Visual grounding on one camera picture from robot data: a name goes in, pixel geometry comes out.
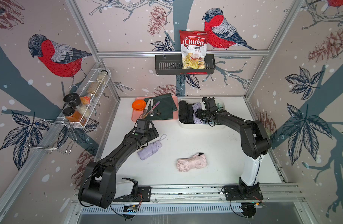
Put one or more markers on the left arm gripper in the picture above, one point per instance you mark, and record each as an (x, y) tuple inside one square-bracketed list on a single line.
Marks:
[(153, 132)]

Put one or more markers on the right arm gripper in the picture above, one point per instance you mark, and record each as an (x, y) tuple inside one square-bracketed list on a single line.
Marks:
[(198, 112)]

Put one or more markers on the lavender umbrella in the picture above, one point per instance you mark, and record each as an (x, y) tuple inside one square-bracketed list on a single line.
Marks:
[(197, 120), (151, 149)]

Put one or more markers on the black sleeved umbrella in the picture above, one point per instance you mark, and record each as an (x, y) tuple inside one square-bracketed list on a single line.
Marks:
[(183, 112)]

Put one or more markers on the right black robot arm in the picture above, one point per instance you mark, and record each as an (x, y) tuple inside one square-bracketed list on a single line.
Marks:
[(254, 141)]

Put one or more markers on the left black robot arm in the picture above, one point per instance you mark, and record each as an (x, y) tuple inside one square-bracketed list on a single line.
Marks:
[(99, 186)]

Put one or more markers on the cream storage box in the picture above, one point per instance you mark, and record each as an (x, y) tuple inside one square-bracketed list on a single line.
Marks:
[(197, 126)]

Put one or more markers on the pink folded umbrella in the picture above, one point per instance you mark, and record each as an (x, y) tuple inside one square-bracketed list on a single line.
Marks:
[(198, 161)]

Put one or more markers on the iridescent ornate butter knife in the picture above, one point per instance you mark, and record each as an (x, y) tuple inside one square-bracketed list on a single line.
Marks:
[(154, 107)]

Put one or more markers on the dark green cloth napkin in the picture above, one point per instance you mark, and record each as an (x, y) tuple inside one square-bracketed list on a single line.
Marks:
[(166, 107)]

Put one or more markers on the green lidded glass jar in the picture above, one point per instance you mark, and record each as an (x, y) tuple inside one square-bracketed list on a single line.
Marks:
[(269, 133)]

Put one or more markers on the Chuba cassava chips bag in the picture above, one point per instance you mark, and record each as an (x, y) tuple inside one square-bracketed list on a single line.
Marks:
[(193, 48)]

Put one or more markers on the orange spice jar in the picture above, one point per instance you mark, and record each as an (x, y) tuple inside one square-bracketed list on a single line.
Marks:
[(72, 115)]

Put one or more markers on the black lidded spice jar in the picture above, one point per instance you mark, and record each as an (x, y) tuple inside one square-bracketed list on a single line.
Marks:
[(73, 100)]

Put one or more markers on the white handled silver spoon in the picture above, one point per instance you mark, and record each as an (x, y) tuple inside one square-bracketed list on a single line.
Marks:
[(151, 108)]

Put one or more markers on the white handled knife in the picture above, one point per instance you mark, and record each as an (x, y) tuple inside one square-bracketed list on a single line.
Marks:
[(145, 111)]

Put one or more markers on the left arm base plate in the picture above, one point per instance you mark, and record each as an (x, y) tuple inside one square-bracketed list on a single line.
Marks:
[(142, 194)]

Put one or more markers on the white wire spice rack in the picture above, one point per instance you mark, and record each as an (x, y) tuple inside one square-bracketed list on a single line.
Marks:
[(90, 95)]

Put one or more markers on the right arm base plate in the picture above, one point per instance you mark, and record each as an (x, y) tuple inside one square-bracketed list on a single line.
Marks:
[(239, 193)]

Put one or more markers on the wire hook rack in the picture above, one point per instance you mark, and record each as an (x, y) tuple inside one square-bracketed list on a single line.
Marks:
[(61, 138)]

